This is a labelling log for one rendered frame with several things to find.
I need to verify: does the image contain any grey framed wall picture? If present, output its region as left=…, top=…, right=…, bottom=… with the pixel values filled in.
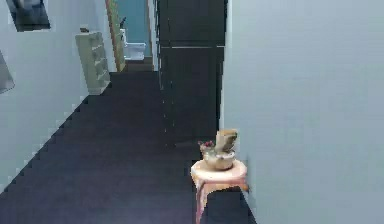
left=0, top=50, right=16, bottom=95

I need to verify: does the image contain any potted house plant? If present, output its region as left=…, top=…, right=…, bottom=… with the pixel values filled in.
left=197, top=129, right=239, bottom=172

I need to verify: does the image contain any round pale wooden stool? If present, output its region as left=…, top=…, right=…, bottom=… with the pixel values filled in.
left=190, top=158, right=250, bottom=224

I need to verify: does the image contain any dark framed wall picture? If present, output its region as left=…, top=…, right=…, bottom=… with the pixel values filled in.
left=5, top=0, right=52, bottom=33

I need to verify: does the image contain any black tall cupboard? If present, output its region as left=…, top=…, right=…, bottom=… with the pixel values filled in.
left=155, top=0, right=228, bottom=148

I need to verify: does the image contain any pale green chest of drawers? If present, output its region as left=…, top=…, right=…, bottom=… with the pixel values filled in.
left=74, top=31, right=112, bottom=96

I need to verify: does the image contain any brown wooden room door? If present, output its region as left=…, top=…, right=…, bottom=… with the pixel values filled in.
left=104, top=0, right=127, bottom=73

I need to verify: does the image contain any white toilet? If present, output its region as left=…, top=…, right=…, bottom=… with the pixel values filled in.
left=120, top=27, right=147, bottom=62

